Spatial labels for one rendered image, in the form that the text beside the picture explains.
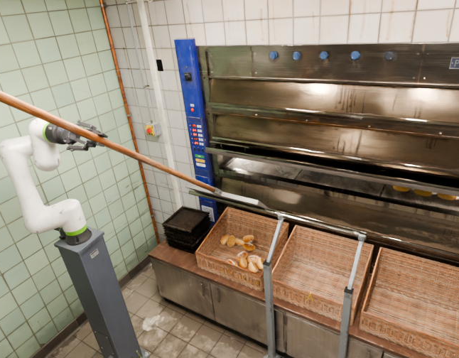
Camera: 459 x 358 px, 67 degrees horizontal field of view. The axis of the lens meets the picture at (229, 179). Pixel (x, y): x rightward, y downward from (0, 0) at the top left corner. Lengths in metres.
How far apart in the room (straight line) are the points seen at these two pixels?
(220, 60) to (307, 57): 0.60
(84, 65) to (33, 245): 1.37
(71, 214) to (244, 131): 1.24
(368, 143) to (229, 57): 1.03
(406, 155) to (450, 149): 0.21
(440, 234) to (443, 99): 0.81
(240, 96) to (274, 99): 0.25
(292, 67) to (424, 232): 1.28
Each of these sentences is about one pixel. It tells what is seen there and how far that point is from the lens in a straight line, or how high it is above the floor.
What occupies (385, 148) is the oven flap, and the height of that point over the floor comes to 1.53.
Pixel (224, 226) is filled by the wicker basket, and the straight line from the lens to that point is 2.88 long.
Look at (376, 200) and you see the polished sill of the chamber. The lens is 2.34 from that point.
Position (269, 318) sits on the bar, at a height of 0.49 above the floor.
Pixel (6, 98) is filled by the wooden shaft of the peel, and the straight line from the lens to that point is 1.23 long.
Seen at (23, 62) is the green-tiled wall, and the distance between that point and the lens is 2.67.
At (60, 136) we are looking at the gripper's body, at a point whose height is 1.95.
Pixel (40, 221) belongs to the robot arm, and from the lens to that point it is 2.11.
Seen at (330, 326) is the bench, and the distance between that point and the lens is 2.34.
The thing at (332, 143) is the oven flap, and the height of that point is 1.52.
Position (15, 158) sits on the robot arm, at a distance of 2.11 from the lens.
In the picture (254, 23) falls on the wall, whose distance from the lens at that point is 2.25.
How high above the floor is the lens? 2.39
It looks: 28 degrees down
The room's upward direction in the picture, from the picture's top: 6 degrees counter-clockwise
